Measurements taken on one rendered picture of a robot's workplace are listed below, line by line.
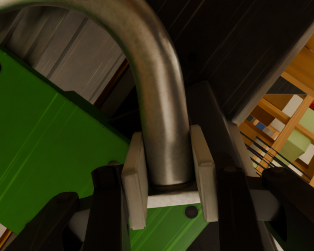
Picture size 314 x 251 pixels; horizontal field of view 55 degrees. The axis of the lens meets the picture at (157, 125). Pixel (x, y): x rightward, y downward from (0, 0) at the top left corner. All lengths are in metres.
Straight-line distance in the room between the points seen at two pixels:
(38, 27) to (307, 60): 0.85
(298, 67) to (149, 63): 0.84
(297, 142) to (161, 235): 3.26
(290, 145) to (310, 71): 2.51
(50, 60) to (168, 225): 0.44
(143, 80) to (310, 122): 3.58
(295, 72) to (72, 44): 0.65
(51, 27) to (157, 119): 0.12
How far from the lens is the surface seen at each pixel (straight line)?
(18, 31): 0.27
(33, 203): 0.26
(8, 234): 0.44
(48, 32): 0.26
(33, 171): 0.25
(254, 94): 0.27
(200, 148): 0.16
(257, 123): 8.61
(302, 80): 0.99
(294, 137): 3.49
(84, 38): 0.64
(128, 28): 0.18
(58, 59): 0.62
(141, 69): 0.18
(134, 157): 0.16
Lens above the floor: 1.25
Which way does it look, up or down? 13 degrees down
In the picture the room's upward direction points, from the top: 129 degrees clockwise
